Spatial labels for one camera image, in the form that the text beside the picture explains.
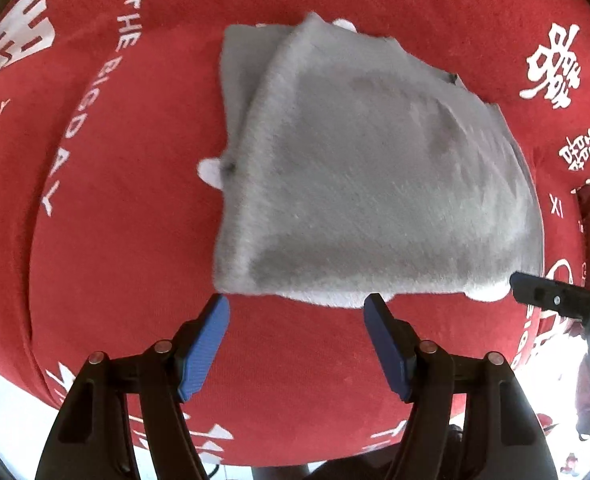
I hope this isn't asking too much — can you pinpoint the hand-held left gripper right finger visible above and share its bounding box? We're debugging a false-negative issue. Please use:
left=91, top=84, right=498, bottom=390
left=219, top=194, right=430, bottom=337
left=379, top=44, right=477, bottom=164
left=364, top=293, right=560, bottom=480

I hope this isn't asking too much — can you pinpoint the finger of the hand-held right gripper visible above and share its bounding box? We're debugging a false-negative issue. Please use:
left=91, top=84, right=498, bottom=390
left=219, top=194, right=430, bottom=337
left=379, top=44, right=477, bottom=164
left=509, top=272, right=590, bottom=334

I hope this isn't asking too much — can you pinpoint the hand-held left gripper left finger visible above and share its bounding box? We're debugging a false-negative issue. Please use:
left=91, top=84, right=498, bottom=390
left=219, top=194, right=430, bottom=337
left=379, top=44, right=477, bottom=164
left=35, top=294, right=231, bottom=480

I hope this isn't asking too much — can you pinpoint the grey knit sweater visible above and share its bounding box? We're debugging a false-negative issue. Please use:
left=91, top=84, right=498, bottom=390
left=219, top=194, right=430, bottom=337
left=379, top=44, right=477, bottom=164
left=211, top=11, right=546, bottom=309

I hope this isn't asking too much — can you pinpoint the red printed blanket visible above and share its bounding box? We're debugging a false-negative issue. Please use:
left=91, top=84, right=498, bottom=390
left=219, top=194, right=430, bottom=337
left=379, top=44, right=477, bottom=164
left=0, top=0, right=590, bottom=468

